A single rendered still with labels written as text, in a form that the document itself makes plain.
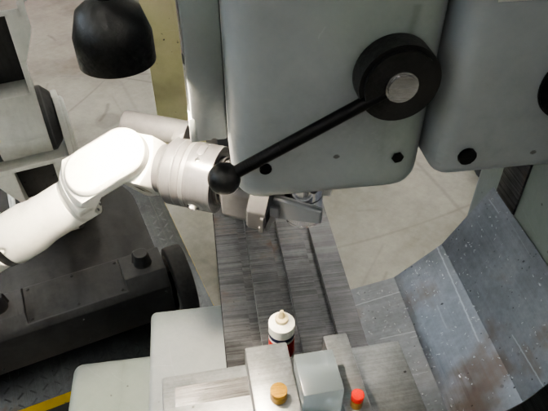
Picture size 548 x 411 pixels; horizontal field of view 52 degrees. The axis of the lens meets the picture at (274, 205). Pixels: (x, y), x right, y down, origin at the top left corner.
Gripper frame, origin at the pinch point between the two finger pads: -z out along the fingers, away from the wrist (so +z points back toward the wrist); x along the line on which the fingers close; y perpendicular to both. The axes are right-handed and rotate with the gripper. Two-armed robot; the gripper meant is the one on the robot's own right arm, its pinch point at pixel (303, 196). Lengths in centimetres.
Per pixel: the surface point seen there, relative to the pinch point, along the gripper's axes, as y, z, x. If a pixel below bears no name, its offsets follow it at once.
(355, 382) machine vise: 20.7, -10.9, -10.6
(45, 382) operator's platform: 84, 66, 5
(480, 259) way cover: 23.5, -26.7, 20.2
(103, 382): 52, 36, -6
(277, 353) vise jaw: 20.8, 0.2, -9.4
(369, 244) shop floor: 123, -4, 119
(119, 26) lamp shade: -25.0, 14.5, -11.6
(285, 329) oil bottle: 23.3, 0.7, -3.4
